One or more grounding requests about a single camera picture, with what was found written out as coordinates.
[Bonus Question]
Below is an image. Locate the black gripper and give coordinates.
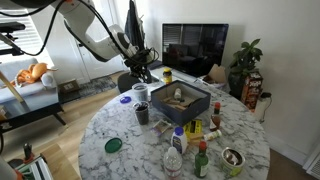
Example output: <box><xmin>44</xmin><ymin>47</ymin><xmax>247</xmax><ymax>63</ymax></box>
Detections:
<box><xmin>124</xmin><ymin>48</ymin><xmax>159</xmax><ymax>84</ymax></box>

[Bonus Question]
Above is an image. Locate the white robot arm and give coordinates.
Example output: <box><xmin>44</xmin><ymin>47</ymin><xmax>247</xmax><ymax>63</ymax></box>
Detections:
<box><xmin>0</xmin><ymin>0</ymin><xmax>157</xmax><ymax>83</ymax></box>

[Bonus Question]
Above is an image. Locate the clear cup with dark contents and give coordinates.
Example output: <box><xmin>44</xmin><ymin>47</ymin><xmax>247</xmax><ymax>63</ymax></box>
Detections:
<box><xmin>133</xmin><ymin>101</ymin><xmax>149</xmax><ymax>125</ymax></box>

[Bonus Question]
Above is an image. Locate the white tv stand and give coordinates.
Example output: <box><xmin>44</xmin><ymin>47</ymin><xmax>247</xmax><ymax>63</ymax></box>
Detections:
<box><xmin>146</xmin><ymin>64</ymin><xmax>231</xmax><ymax>93</ymax></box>

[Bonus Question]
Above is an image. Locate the white plastic tub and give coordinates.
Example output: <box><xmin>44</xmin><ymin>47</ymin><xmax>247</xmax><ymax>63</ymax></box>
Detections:
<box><xmin>132</xmin><ymin>83</ymin><xmax>148</xmax><ymax>101</ymax></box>

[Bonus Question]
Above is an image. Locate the yellow lid vitamin jar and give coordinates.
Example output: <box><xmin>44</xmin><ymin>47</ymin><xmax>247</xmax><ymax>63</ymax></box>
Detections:
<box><xmin>163</xmin><ymin>68</ymin><xmax>172</xmax><ymax>84</ymax></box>

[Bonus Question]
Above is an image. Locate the dark office chair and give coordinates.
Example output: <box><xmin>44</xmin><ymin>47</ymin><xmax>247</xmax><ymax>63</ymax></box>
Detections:
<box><xmin>117</xmin><ymin>72</ymin><xmax>141</xmax><ymax>93</ymax></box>

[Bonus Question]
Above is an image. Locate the blue round lid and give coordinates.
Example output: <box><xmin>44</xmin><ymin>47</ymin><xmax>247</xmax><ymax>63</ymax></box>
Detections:
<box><xmin>120</xmin><ymin>96</ymin><xmax>132</xmax><ymax>104</ymax></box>

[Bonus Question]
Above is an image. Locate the small white bottle in box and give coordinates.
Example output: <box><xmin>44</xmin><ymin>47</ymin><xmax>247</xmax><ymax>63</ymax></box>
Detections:
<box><xmin>174</xmin><ymin>88</ymin><xmax>182</xmax><ymax>100</ymax></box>

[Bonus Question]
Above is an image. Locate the dark blue cardboard box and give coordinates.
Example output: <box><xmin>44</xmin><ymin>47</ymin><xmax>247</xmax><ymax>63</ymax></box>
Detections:
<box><xmin>151</xmin><ymin>80</ymin><xmax>211</xmax><ymax>126</ymax></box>

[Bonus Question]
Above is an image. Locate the small snack packet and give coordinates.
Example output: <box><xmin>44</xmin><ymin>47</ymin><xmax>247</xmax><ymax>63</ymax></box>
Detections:
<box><xmin>151</xmin><ymin>120</ymin><xmax>171</xmax><ymax>136</ymax></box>

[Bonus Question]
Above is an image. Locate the black flat screen television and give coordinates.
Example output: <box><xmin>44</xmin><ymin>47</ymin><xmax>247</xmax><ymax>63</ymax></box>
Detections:
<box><xmin>162</xmin><ymin>23</ymin><xmax>229</xmax><ymax>77</ymax></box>

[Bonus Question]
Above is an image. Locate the brown cardboard box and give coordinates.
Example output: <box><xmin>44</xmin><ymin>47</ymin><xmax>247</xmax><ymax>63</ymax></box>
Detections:
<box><xmin>203</xmin><ymin>64</ymin><xmax>226</xmax><ymax>84</ymax></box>

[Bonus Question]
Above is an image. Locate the yellow packet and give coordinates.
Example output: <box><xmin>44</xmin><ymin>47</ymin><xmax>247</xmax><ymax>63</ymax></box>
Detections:
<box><xmin>183</xmin><ymin>119</ymin><xmax>202</xmax><ymax>137</ymax></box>

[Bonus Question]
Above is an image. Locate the white bottle blue cap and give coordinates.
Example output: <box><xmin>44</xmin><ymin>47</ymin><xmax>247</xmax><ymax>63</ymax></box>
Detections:
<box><xmin>171</xmin><ymin>127</ymin><xmax>188</xmax><ymax>154</ymax></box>

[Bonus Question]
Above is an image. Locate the green round lid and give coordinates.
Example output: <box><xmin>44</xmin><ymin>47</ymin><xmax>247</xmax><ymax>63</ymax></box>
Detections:
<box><xmin>105</xmin><ymin>137</ymin><xmax>122</xmax><ymax>153</ymax></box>

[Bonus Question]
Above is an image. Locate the red cap sauce bottle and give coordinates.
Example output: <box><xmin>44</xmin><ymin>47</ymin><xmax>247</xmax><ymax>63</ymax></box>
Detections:
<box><xmin>210</xmin><ymin>102</ymin><xmax>221</xmax><ymax>131</ymax></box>

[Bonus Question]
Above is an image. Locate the clear water bottle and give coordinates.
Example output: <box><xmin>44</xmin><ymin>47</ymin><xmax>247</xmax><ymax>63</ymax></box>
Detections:
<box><xmin>163</xmin><ymin>147</ymin><xmax>182</xmax><ymax>179</ymax></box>

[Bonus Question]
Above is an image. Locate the small white lying bottle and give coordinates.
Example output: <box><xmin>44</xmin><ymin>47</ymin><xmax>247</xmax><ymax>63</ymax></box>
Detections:
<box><xmin>204</xmin><ymin>130</ymin><xmax>222</xmax><ymax>141</ymax></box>

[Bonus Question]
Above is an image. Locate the potted green plant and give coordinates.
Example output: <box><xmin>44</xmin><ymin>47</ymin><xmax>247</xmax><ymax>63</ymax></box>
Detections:
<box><xmin>228</xmin><ymin>39</ymin><xmax>263</xmax><ymax>100</ymax></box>

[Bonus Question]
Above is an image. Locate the green glass bottle red cap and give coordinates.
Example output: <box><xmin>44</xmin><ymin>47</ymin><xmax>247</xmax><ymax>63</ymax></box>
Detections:
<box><xmin>194</xmin><ymin>141</ymin><xmax>209</xmax><ymax>178</ymax></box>

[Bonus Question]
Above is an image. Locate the red jenga box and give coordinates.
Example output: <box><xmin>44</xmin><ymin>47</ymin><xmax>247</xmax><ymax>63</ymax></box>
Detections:
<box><xmin>241</xmin><ymin>72</ymin><xmax>263</xmax><ymax>112</ymax></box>

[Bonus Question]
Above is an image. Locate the grey sofa bench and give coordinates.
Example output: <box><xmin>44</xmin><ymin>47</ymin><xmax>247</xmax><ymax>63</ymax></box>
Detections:
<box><xmin>0</xmin><ymin>71</ymin><xmax>66</xmax><ymax>133</ymax></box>

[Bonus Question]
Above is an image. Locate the orange plush toy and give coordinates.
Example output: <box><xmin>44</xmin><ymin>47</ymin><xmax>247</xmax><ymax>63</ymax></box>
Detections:
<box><xmin>10</xmin><ymin>63</ymin><xmax>56</xmax><ymax>87</ymax></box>

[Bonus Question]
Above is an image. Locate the open green tin can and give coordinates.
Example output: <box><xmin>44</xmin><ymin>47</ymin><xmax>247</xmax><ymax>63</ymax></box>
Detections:
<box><xmin>220</xmin><ymin>147</ymin><xmax>246</xmax><ymax>177</ymax></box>

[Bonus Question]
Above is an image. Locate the black cable bundle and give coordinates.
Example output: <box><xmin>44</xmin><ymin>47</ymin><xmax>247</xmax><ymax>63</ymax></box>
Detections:
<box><xmin>0</xmin><ymin>0</ymin><xmax>160</xmax><ymax>68</ymax></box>

